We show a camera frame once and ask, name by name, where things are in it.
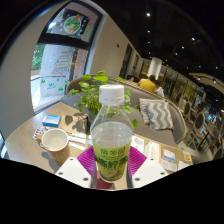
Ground brown ceramic mug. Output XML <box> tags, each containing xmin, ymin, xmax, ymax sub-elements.
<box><xmin>39</xmin><ymin>127</ymin><xmax>78</xmax><ymax>167</ymax></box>

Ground pill blister pack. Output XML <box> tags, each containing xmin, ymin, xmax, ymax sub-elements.
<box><xmin>32</xmin><ymin>125</ymin><xmax>48</xmax><ymax>140</ymax></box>

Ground clear green-label drink bottle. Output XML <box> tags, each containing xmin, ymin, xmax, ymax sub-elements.
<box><xmin>90</xmin><ymin>84</ymin><xmax>134</xmax><ymax>183</ymax></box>

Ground white carton box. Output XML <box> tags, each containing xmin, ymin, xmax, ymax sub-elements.
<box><xmin>145</xmin><ymin>141</ymin><xmax>162</xmax><ymax>164</ymax></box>

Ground green potted plant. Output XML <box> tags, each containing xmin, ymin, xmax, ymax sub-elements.
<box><xmin>67</xmin><ymin>69</ymin><xmax>139</xmax><ymax>129</ymax></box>

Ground person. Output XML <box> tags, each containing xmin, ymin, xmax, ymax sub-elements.
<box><xmin>138</xmin><ymin>74</ymin><xmax>157</xmax><ymax>94</ymax></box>
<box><xmin>153</xmin><ymin>80</ymin><xmax>166</xmax><ymax>98</ymax></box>

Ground grey curved sofa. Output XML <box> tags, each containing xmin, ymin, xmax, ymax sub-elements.
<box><xmin>64</xmin><ymin>77</ymin><xmax>188</xmax><ymax>148</ymax></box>

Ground yellow square card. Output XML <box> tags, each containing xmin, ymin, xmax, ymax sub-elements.
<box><xmin>182</xmin><ymin>151</ymin><xmax>194</xmax><ymax>164</ymax></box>

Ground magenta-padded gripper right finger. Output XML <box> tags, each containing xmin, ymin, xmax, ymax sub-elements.
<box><xmin>127</xmin><ymin>145</ymin><xmax>170</xmax><ymax>189</ymax></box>

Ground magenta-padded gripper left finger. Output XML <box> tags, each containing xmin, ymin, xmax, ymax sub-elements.
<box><xmin>54</xmin><ymin>145</ymin><xmax>98</xmax><ymax>189</ymax></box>

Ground grey white chevron pillow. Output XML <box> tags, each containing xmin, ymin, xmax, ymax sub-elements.
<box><xmin>138</xmin><ymin>98</ymin><xmax>174</xmax><ymax>131</ymax></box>

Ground group of ceiling lights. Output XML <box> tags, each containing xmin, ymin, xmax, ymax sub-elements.
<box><xmin>144</xmin><ymin>11</ymin><xmax>218</xmax><ymax>84</ymax></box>

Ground small white blue box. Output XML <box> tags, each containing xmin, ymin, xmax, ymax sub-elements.
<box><xmin>161</xmin><ymin>148</ymin><xmax>177</xmax><ymax>163</ymax></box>

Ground group of dining chairs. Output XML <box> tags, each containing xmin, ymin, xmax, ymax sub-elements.
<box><xmin>179</xmin><ymin>99</ymin><xmax>224</xmax><ymax>158</ymax></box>

